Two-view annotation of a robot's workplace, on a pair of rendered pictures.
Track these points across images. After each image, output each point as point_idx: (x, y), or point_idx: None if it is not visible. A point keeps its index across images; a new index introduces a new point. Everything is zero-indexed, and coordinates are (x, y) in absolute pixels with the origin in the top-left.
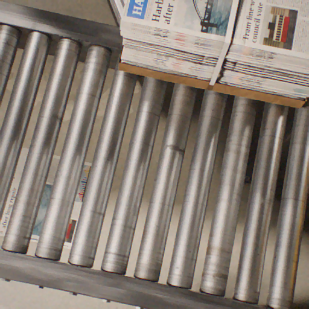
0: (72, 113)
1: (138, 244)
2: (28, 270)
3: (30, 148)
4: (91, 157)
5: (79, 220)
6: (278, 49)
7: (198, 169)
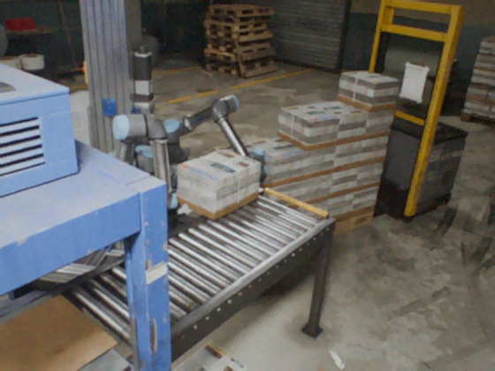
0: (218, 237)
1: (255, 348)
2: (270, 262)
3: (224, 249)
4: (199, 346)
5: (260, 248)
6: (248, 166)
7: (262, 220)
